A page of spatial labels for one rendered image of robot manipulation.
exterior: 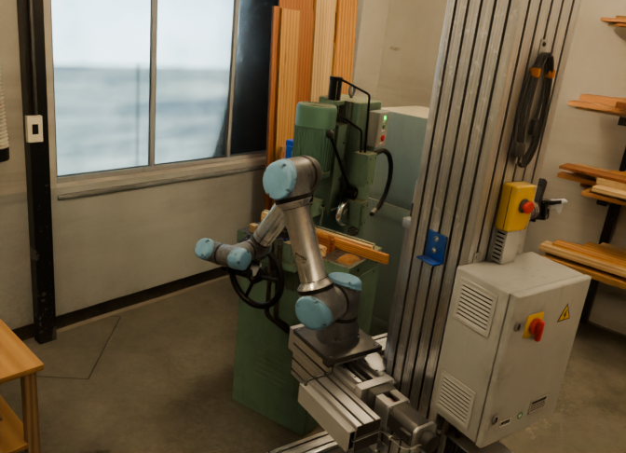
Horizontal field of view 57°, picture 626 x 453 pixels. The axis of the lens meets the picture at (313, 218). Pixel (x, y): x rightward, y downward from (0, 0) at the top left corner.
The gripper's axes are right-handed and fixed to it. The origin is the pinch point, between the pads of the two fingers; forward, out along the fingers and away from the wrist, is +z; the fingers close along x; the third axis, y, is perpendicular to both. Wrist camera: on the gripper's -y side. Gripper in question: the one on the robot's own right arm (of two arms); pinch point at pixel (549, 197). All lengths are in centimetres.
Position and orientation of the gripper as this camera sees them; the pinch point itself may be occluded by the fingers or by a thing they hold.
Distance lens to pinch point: 266.5
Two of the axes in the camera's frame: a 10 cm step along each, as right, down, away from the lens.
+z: 6.6, -1.7, 7.3
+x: 7.5, 1.5, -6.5
